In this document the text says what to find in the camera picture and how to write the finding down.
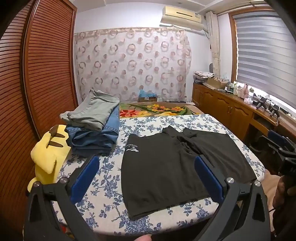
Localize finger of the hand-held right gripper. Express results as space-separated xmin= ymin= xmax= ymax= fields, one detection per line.
xmin=268 ymin=130 xmax=290 ymax=149
xmin=253 ymin=136 xmax=281 ymax=160

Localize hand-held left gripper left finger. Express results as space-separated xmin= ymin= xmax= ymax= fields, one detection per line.
xmin=24 ymin=155 xmax=100 ymax=241

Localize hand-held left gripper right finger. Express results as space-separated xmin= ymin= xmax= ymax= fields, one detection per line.
xmin=194 ymin=155 xmax=271 ymax=241

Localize black pants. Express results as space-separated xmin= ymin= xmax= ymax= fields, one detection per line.
xmin=121 ymin=126 xmax=258 ymax=220

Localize folded grey pants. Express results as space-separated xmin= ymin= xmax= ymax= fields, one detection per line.
xmin=60 ymin=89 xmax=120 ymax=132

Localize person's right hand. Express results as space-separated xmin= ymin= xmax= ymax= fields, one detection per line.
xmin=272 ymin=176 xmax=296 ymax=232

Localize black device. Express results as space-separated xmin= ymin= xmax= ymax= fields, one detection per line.
xmin=268 ymin=104 xmax=281 ymax=119
xmin=254 ymin=97 xmax=269 ymax=109

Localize blue floral bed sheet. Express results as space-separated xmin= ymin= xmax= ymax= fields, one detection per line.
xmin=52 ymin=113 xmax=266 ymax=237

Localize folded blue jeans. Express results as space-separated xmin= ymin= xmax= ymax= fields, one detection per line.
xmin=65 ymin=105 xmax=120 ymax=156

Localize yellow plush toy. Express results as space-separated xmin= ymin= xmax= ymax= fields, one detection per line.
xmin=27 ymin=124 xmax=72 ymax=192

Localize wooden cabinet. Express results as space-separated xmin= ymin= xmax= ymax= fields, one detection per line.
xmin=192 ymin=83 xmax=296 ymax=149

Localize open cardboard box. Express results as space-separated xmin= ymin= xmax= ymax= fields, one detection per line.
xmin=207 ymin=76 xmax=229 ymax=90

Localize striped window blind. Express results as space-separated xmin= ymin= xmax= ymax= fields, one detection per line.
xmin=233 ymin=10 xmax=296 ymax=109

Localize colourful flower blanket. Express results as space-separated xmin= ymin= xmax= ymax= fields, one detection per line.
xmin=119 ymin=103 xmax=199 ymax=119

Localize newspaper stack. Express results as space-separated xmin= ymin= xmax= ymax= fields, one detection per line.
xmin=193 ymin=71 xmax=215 ymax=84

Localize blue plastic bag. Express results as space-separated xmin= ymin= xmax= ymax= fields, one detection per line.
xmin=138 ymin=90 xmax=158 ymax=99

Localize cream curtain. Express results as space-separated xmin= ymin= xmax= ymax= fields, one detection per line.
xmin=206 ymin=11 xmax=220 ymax=77

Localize wooden louvred wardrobe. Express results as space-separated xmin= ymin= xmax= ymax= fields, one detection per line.
xmin=0 ymin=0 xmax=78 ymax=241

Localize ring patterned curtain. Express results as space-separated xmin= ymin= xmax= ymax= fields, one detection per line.
xmin=73 ymin=27 xmax=192 ymax=103

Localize wall air conditioner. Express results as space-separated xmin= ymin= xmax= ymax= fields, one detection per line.
xmin=160 ymin=5 xmax=205 ymax=30

